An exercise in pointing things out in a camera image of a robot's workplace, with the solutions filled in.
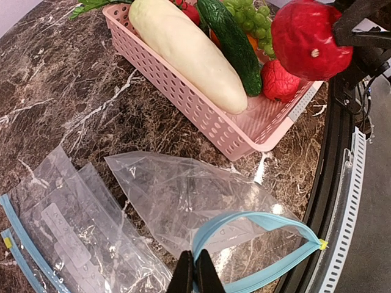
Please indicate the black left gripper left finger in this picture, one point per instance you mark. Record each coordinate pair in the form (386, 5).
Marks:
(182, 278)

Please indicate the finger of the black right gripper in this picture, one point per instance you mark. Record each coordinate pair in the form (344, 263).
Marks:
(351, 17)

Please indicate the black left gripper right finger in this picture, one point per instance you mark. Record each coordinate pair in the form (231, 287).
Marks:
(206, 278)

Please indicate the red apple toy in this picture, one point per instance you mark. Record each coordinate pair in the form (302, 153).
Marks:
(303, 41)

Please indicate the clear zip bag blue zipper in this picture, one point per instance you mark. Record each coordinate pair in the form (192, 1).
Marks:
(189, 205)

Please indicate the pink red fruit toy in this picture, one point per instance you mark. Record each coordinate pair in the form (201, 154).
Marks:
(278, 84)

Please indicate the green cucumber toy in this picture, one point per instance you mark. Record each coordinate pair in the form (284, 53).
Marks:
(234, 43)

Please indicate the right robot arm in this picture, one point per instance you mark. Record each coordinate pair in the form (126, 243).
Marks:
(370, 55)

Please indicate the green grapes toy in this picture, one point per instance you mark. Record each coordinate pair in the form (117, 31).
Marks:
(255, 19)

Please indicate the orange carrot toy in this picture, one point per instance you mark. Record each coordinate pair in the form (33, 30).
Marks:
(215, 40)

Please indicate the pink plastic basket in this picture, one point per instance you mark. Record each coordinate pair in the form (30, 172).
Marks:
(259, 128)

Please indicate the red tomato toy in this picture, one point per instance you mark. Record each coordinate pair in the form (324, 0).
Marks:
(189, 10)

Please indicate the white radish toy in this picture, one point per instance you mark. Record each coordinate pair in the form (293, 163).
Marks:
(177, 39)

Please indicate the green leaf sprig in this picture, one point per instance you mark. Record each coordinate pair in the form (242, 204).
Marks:
(85, 6)

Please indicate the black front rail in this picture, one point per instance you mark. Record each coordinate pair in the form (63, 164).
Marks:
(337, 138)

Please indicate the white slotted cable duct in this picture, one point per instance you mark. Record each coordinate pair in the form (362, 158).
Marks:
(344, 217)

